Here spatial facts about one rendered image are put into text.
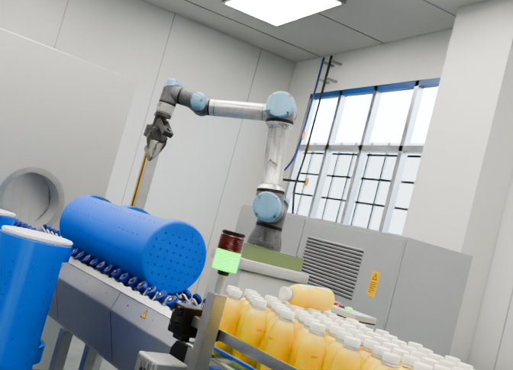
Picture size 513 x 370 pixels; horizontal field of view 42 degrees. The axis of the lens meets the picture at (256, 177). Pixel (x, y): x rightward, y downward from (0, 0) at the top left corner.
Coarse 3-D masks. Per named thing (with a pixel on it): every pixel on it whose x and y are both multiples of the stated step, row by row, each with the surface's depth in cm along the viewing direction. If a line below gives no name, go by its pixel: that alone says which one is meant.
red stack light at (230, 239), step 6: (222, 234) 165; (222, 240) 165; (228, 240) 164; (234, 240) 164; (240, 240) 165; (222, 246) 164; (228, 246) 164; (234, 246) 164; (240, 246) 165; (234, 252) 164; (240, 252) 166
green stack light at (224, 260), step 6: (216, 252) 166; (222, 252) 164; (228, 252) 164; (216, 258) 165; (222, 258) 164; (228, 258) 164; (234, 258) 164; (216, 264) 164; (222, 264) 164; (228, 264) 164; (234, 264) 164; (222, 270) 163; (228, 270) 164; (234, 270) 165
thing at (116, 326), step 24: (72, 288) 285; (96, 288) 269; (48, 312) 314; (72, 312) 288; (96, 312) 265; (120, 312) 247; (144, 312) 237; (96, 336) 267; (120, 336) 248; (144, 336) 230; (168, 336) 219; (120, 360) 250
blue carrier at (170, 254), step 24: (72, 216) 304; (96, 216) 287; (120, 216) 274; (144, 216) 265; (72, 240) 303; (96, 240) 278; (120, 240) 261; (144, 240) 247; (168, 240) 250; (192, 240) 257; (120, 264) 262; (144, 264) 245; (168, 264) 251; (192, 264) 258; (168, 288) 252
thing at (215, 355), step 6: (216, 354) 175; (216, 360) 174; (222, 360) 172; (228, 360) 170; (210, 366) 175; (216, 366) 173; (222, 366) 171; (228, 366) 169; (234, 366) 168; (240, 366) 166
